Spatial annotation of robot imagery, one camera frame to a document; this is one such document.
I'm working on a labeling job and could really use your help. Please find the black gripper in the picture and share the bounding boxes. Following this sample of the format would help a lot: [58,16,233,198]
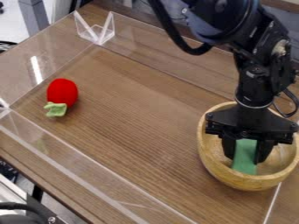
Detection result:
[205,103,299,164]

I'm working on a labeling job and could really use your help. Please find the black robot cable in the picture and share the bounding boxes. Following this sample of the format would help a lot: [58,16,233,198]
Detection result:
[272,88,299,119]

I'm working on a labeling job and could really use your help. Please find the green stick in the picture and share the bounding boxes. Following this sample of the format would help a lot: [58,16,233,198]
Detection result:
[230,139,257,175]

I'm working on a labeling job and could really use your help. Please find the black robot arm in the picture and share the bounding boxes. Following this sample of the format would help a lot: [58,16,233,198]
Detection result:
[148,0,299,164]

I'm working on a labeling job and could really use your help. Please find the red plush strawberry toy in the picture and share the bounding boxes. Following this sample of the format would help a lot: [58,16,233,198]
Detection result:
[42,78,78,117]

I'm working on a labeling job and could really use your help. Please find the clear acrylic tray enclosure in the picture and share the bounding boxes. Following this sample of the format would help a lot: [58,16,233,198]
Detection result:
[0,10,299,224]

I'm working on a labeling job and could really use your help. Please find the black clamp with cable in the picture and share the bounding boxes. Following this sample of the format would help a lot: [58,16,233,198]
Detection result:
[0,198,69,224]

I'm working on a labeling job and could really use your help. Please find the light wooden bowl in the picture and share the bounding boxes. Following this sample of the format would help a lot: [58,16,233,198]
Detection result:
[196,101,299,192]

